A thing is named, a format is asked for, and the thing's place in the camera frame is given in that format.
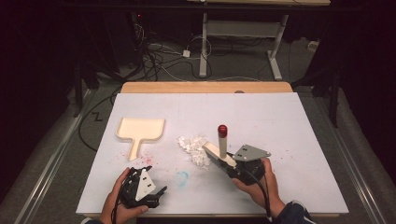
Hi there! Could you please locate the long black floor cable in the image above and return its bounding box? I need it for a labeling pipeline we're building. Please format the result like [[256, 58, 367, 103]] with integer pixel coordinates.
[[78, 88, 123, 153]]

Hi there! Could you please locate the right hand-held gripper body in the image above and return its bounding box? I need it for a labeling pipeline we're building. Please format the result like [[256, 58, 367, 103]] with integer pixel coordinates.
[[228, 144, 272, 187]]

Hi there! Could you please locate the person's left hand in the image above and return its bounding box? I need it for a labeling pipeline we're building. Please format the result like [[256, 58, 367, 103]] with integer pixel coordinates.
[[99, 167, 150, 220]]

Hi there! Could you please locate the tangle of floor cables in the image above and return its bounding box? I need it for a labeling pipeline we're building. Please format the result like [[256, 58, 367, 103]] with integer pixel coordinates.
[[134, 22, 216, 82]]

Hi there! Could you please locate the white metal desk frame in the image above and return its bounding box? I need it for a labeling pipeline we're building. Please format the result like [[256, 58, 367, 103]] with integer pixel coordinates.
[[198, 11, 290, 81]]

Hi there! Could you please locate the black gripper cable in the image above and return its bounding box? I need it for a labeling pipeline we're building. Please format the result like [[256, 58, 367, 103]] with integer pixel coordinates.
[[110, 183, 126, 224], [226, 151, 274, 222]]

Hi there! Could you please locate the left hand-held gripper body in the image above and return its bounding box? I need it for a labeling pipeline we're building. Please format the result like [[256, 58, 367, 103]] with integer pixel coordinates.
[[119, 167, 160, 209]]

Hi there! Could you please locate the pile of white paper scraps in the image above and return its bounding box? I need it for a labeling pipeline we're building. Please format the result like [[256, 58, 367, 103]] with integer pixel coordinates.
[[177, 133, 213, 171]]

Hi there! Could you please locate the cream plastic dustpan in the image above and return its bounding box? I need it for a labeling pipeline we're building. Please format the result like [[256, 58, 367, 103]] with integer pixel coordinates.
[[116, 117, 166, 162]]

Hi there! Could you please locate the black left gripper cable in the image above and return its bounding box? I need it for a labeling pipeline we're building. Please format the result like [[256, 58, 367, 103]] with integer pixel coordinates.
[[110, 183, 126, 224]]

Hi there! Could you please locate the cream brush with grey bristles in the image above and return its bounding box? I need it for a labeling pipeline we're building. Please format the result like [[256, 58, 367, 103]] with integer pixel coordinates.
[[202, 124, 238, 171]]

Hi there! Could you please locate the black power strip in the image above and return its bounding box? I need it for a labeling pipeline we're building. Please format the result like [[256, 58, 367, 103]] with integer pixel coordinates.
[[130, 11, 146, 68]]

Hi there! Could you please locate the black stand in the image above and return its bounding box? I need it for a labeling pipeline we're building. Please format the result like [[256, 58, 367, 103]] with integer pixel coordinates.
[[292, 69, 341, 129], [72, 60, 101, 119]]

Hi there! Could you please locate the aluminium floor rail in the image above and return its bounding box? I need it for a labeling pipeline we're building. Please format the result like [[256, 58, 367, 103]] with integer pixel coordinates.
[[13, 89, 96, 224], [312, 91, 389, 224]]

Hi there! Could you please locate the person's right hand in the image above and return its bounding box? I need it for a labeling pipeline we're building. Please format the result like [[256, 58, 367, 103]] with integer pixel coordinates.
[[232, 157, 286, 218]]

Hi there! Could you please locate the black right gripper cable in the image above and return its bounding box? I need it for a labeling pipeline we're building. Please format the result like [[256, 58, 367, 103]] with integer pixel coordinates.
[[226, 151, 274, 222]]

